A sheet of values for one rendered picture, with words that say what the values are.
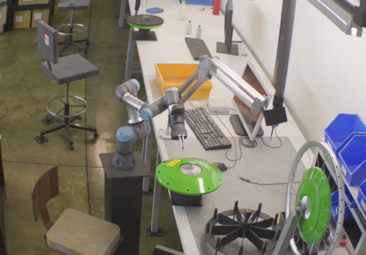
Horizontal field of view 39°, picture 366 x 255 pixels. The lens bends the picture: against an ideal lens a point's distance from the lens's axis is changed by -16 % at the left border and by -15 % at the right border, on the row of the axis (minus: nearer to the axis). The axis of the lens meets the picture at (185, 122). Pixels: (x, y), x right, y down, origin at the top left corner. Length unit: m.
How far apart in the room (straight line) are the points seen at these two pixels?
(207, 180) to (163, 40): 2.25
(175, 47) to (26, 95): 1.92
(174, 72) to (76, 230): 1.54
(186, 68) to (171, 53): 0.48
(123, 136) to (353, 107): 1.25
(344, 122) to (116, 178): 1.26
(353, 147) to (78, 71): 2.72
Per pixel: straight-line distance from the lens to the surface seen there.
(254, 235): 2.50
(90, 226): 3.07
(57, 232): 3.01
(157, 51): 4.52
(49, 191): 3.08
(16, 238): 3.90
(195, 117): 3.54
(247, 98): 2.79
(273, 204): 2.91
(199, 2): 5.94
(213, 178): 2.74
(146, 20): 4.75
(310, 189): 2.11
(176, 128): 2.90
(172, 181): 2.68
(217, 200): 2.88
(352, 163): 2.78
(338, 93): 3.21
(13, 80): 6.24
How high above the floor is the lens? 2.56
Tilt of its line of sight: 28 degrees down
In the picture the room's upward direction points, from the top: 7 degrees clockwise
